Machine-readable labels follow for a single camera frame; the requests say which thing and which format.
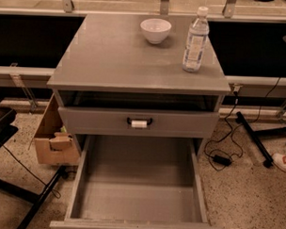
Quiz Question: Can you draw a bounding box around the clear plastic water bottle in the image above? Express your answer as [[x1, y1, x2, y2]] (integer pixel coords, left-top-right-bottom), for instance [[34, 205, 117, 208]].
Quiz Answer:
[[183, 7, 209, 72]]

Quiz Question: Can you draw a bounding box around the thin black cable left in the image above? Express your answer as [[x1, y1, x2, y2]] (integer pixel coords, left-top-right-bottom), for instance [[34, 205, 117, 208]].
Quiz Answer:
[[0, 133, 64, 201]]

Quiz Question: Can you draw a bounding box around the black stand leg right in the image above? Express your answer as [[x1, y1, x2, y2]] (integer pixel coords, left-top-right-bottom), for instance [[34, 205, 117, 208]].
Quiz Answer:
[[236, 111, 286, 168]]

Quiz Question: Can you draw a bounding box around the black stand base left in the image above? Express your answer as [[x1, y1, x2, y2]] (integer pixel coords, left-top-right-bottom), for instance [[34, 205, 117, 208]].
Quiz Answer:
[[0, 106, 68, 229]]

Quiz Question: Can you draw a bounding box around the grey top drawer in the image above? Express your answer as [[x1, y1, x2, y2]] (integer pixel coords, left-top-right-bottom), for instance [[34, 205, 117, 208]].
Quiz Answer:
[[58, 106, 218, 139]]

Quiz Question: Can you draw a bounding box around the white red sneaker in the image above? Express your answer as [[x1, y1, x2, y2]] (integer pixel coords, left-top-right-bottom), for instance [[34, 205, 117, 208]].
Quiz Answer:
[[272, 153, 286, 172]]

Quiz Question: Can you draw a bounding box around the brown cardboard box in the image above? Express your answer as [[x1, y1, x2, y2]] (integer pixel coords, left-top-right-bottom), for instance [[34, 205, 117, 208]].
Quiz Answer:
[[34, 96, 80, 166]]

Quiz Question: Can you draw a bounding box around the white ceramic bowl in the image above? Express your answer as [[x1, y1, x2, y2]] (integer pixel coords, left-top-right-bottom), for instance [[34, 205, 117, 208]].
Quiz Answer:
[[140, 19, 171, 44]]

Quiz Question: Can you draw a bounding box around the clear acrylic bracket left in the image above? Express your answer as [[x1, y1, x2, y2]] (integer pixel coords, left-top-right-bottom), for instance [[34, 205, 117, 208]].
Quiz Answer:
[[10, 71, 38, 112]]

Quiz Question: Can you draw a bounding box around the grey drawer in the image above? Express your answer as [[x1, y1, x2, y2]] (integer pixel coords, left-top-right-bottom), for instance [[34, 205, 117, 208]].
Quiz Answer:
[[50, 136, 220, 229], [58, 106, 218, 139]]

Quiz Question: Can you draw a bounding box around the grey drawer cabinet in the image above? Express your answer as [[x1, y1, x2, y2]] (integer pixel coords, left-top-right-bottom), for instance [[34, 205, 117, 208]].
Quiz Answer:
[[48, 13, 230, 152]]

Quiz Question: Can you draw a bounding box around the black power adapter with cable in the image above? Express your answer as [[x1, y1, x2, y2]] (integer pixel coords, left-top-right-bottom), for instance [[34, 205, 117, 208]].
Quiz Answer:
[[202, 74, 281, 174]]

